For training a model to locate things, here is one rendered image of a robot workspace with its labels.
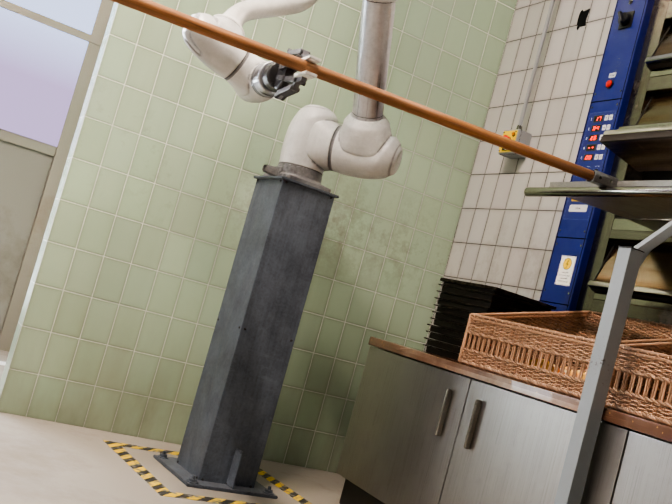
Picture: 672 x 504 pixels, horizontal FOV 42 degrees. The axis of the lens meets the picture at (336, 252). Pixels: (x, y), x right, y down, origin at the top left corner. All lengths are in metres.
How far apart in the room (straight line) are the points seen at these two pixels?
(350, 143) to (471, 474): 1.09
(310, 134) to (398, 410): 0.93
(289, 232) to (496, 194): 1.10
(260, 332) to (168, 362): 0.58
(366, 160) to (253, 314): 0.61
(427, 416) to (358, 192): 1.17
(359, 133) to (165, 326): 1.04
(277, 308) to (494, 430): 0.83
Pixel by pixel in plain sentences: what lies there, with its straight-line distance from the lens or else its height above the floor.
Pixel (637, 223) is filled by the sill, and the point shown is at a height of 1.16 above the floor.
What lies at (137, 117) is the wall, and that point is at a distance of 3.22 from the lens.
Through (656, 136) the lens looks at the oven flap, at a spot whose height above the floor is 1.40.
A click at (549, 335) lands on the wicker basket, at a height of 0.72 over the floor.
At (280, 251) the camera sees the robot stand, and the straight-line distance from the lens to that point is 2.82.
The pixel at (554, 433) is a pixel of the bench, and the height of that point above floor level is 0.48.
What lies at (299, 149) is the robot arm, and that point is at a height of 1.11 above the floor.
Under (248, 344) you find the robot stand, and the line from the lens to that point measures 2.81.
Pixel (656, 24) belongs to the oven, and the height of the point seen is 1.88.
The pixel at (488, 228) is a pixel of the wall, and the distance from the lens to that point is 3.60.
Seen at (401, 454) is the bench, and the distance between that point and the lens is 2.77.
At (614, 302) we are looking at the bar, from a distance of 2.12.
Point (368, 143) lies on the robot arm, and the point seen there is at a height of 1.17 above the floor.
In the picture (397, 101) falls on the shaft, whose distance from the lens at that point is 2.20.
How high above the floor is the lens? 0.62
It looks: 4 degrees up
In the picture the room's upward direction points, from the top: 15 degrees clockwise
